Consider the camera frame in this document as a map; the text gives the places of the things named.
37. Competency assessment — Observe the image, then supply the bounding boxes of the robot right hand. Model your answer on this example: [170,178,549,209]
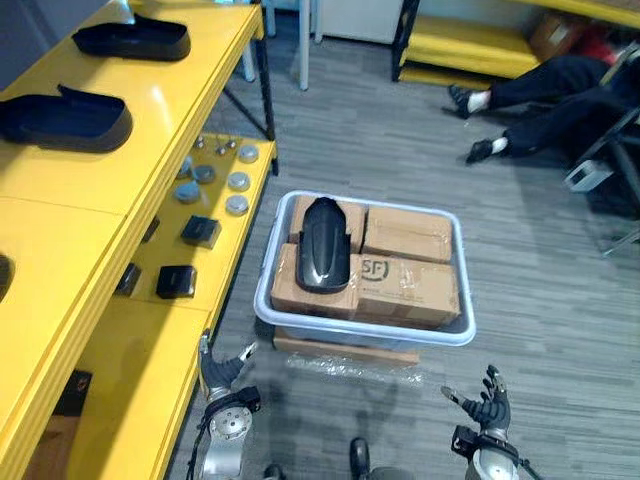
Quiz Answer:
[440,364,513,441]

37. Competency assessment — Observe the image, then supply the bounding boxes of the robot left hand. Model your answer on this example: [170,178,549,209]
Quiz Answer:
[199,329,261,402]

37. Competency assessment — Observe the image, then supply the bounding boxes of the yellow metal shelf unit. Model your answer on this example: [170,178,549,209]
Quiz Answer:
[0,0,280,480]

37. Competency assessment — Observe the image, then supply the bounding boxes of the flat cardboard box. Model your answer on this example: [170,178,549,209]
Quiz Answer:
[272,324,421,367]

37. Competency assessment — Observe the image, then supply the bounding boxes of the robot body and feet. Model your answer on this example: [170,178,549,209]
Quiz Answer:
[263,436,417,480]

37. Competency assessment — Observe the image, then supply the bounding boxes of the cardboard box with SF print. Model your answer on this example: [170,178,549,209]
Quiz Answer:
[349,252,461,329]

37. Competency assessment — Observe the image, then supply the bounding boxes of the black item with orange mark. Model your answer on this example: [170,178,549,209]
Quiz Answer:
[53,368,94,417]

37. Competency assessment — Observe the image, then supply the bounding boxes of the grey plastic bin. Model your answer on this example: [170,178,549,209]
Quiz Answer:
[252,189,478,352]

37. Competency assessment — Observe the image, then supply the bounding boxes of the black plastic housing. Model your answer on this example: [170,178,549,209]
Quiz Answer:
[71,13,192,63]
[0,83,135,155]
[294,195,352,296]

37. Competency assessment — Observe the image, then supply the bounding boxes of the small white device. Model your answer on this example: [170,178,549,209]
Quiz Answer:
[564,161,614,194]

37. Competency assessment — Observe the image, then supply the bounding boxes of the black folding chair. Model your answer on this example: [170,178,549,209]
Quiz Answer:
[563,42,640,261]

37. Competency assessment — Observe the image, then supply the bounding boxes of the person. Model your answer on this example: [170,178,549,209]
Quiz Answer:
[446,53,640,167]

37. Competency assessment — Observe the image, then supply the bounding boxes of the yellow and black rack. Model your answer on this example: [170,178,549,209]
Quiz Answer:
[391,0,640,85]

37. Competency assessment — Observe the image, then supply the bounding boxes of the white cabinet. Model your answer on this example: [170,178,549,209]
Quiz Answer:
[298,0,404,92]

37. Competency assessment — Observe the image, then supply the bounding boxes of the red object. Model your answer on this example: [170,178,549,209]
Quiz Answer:
[573,28,622,67]

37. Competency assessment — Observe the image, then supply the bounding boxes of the brown cardboard box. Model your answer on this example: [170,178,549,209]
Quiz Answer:
[528,11,587,62]

